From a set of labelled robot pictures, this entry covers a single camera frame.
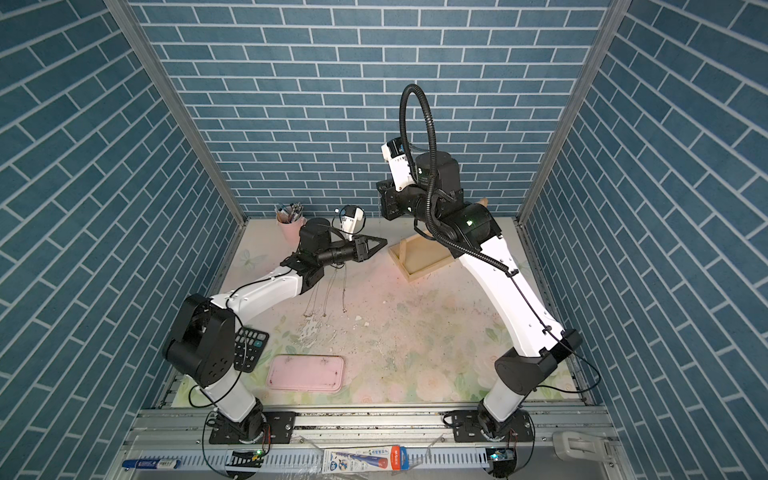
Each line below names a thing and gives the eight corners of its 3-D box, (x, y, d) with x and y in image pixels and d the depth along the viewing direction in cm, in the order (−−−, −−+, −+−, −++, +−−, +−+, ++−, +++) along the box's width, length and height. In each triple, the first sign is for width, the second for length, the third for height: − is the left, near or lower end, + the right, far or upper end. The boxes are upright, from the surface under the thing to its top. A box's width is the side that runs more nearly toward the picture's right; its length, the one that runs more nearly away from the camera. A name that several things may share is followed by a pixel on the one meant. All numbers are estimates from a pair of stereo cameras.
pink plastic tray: (264, 392, 81) (260, 389, 79) (273, 358, 87) (270, 354, 84) (342, 392, 81) (340, 389, 79) (346, 358, 87) (344, 354, 85)
